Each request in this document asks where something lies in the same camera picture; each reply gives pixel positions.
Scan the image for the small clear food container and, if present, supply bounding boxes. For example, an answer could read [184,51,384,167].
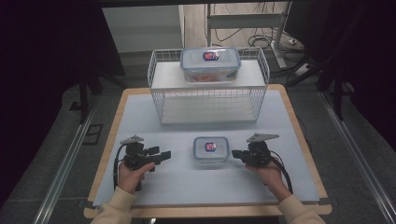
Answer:
[192,135,231,166]

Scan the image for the black floor cables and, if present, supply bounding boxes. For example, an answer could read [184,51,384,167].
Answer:
[213,27,305,54]

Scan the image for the black floor plate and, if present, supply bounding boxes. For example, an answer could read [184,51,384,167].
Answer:
[81,123,104,146]

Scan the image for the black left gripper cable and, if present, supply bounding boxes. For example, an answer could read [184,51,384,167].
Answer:
[112,143,128,191]

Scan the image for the light blue table mat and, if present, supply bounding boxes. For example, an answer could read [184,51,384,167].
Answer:
[92,90,321,207]

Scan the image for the person's right hand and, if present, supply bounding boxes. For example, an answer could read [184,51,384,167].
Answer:
[244,160,290,194]

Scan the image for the black tripod stand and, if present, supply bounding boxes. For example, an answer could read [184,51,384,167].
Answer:
[285,51,347,122]

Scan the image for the white cabinet panel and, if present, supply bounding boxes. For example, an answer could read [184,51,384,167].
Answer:
[101,4,185,53]

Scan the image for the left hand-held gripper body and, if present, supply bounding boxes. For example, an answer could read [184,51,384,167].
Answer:
[119,133,162,172]

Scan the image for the metal floor rail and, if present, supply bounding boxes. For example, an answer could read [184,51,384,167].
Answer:
[32,95,101,224]
[317,91,396,224]

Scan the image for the large clear food container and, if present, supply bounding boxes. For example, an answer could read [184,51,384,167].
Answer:
[179,46,243,84]

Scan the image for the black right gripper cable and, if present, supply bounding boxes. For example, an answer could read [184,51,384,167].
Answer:
[268,150,294,194]

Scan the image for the white metal desk frame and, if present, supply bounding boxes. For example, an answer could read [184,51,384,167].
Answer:
[205,1,294,71]

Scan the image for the black stand leg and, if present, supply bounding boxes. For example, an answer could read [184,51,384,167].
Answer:
[77,74,105,125]

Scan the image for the white power strip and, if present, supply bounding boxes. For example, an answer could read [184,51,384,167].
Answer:
[293,63,311,77]

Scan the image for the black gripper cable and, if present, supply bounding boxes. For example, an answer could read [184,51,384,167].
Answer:
[268,150,294,194]
[112,143,128,191]

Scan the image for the white wire shelf rack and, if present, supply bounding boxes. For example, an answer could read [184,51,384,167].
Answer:
[147,47,271,126]

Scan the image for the person's left hand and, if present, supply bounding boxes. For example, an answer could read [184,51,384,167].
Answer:
[117,161,156,196]

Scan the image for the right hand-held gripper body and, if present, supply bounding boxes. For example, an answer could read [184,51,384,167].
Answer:
[240,133,280,169]

